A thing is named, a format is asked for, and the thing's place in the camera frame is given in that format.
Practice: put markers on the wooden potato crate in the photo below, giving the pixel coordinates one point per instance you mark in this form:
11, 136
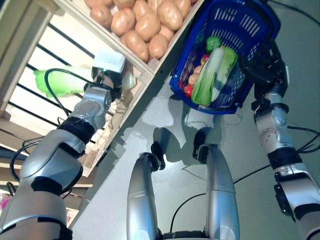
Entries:
175, 42

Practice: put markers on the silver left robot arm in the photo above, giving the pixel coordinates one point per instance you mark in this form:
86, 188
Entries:
50, 160

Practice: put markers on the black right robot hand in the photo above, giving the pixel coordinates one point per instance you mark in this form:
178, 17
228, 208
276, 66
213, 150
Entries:
270, 70

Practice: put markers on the red tomato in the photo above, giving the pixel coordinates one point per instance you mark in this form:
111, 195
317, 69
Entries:
188, 90

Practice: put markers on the green bell pepper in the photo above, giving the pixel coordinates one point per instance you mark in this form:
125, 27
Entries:
213, 43

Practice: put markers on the grey robot pelvis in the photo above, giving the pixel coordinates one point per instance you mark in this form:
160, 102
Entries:
185, 236

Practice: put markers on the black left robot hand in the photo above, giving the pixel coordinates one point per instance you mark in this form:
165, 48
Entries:
107, 80

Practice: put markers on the silver left robot leg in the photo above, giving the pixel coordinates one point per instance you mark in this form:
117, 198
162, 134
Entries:
142, 200

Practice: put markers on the wooden slatted cabbage crate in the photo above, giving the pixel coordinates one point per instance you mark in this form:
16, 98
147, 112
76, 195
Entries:
127, 112

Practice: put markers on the blue plastic shopping basket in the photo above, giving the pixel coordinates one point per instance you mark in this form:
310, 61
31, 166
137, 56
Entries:
240, 20

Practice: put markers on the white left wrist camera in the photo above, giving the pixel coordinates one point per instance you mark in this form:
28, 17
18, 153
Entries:
110, 60

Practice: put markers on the small brown potato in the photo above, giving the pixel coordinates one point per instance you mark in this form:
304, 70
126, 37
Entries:
193, 78

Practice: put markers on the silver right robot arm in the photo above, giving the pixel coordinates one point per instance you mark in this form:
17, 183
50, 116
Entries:
272, 130

